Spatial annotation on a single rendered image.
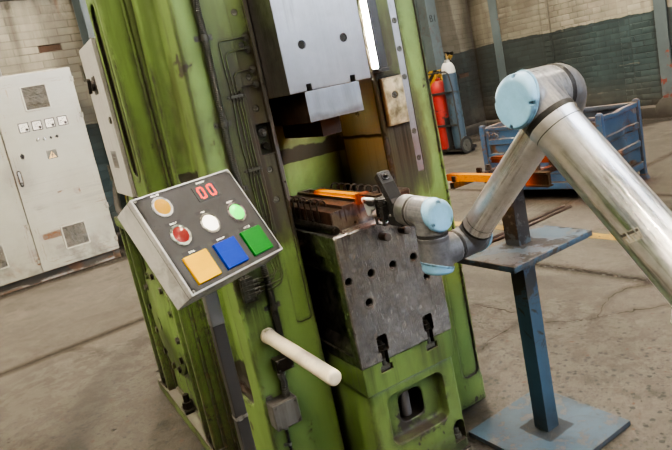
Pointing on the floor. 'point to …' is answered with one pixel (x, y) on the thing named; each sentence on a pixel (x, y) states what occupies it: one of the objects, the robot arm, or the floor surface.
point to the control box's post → (228, 369)
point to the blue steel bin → (624, 118)
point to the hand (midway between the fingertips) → (366, 196)
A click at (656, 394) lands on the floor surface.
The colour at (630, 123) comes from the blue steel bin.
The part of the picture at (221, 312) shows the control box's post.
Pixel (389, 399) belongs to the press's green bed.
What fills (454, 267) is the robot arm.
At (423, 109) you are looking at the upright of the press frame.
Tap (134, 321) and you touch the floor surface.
